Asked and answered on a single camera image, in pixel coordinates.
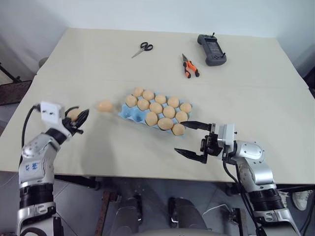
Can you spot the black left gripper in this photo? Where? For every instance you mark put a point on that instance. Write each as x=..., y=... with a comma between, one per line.
x=70, y=127

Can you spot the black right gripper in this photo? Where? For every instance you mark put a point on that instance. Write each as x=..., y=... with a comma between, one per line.
x=212, y=143

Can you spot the tan egg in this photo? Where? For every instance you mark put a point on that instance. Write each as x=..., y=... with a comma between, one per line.
x=138, y=92
x=148, y=95
x=131, y=101
x=160, y=99
x=143, y=104
x=181, y=116
x=156, y=108
x=178, y=129
x=151, y=118
x=185, y=107
x=105, y=106
x=173, y=101
x=73, y=115
x=169, y=111
x=165, y=123

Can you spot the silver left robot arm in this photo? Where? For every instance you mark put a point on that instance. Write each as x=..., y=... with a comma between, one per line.
x=34, y=167

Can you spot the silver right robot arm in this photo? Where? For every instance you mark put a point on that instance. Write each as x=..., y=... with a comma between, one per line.
x=258, y=169

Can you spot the blue egg carton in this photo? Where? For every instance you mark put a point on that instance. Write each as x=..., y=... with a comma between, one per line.
x=128, y=113

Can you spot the dark speckled floor mat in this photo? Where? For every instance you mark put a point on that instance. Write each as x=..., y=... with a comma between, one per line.
x=13, y=93

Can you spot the dark rounded robot leg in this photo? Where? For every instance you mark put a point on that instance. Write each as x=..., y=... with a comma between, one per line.
x=187, y=216
x=129, y=214

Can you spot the black metal stand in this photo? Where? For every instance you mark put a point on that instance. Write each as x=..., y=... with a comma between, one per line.
x=8, y=73

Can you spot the grey handheld remote controller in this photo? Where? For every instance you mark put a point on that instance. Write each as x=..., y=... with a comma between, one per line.
x=212, y=49

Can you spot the rusty brown metal bar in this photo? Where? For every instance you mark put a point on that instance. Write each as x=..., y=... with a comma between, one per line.
x=108, y=211

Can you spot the white shoe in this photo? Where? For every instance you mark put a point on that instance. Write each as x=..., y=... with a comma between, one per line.
x=301, y=199

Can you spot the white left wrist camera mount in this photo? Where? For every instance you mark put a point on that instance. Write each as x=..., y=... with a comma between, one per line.
x=50, y=111

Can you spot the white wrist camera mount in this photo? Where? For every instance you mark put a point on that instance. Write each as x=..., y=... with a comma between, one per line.
x=227, y=136
x=50, y=111

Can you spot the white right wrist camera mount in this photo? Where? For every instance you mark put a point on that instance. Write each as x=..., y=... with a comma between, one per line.
x=227, y=136

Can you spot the black table frame bar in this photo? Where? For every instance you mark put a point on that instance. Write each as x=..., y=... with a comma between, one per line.
x=290, y=188

